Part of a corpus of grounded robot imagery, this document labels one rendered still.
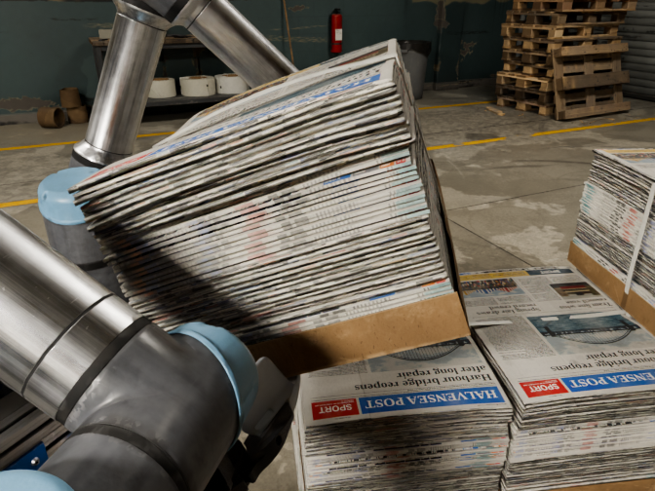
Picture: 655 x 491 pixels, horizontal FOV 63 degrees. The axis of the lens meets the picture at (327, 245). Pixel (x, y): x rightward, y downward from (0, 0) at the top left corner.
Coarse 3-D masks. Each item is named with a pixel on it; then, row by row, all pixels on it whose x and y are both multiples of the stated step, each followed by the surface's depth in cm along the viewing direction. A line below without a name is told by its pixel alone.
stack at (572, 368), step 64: (512, 320) 90; (576, 320) 90; (320, 384) 75; (384, 384) 75; (448, 384) 75; (512, 384) 75; (576, 384) 75; (640, 384) 75; (320, 448) 71; (384, 448) 72; (448, 448) 74; (512, 448) 77; (576, 448) 78; (640, 448) 79
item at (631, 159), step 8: (600, 152) 97; (608, 152) 96; (616, 152) 97; (624, 152) 97; (632, 152) 97; (640, 152) 97; (648, 152) 97; (616, 160) 92; (624, 160) 92; (632, 160) 92; (640, 160) 92; (648, 160) 92; (632, 168) 89; (640, 168) 88; (648, 168) 88; (648, 176) 85
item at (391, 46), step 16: (368, 48) 67; (384, 48) 62; (320, 64) 70; (336, 64) 65; (288, 80) 67; (304, 80) 63; (320, 80) 59; (240, 96) 70; (272, 96) 62; (208, 112) 69; (224, 112) 65; (416, 112) 68; (192, 128) 64; (432, 176) 69
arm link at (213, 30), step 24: (144, 0) 80; (168, 0) 78; (192, 0) 78; (216, 0) 80; (192, 24) 81; (216, 24) 80; (240, 24) 82; (216, 48) 83; (240, 48) 82; (264, 48) 84; (240, 72) 85; (264, 72) 85; (288, 72) 86
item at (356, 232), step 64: (384, 64) 45; (256, 128) 40; (320, 128) 40; (384, 128) 39; (128, 192) 44; (192, 192) 43; (256, 192) 42; (320, 192) 42; (384, 192) 41; (128, 256) 47; (192, 256) 46; (256, 256) 45; (320, 256) 44; (384, 256) 44; (448, 256) 51; (192, 320) 49; (256, 320) 48; (320, 320) 46
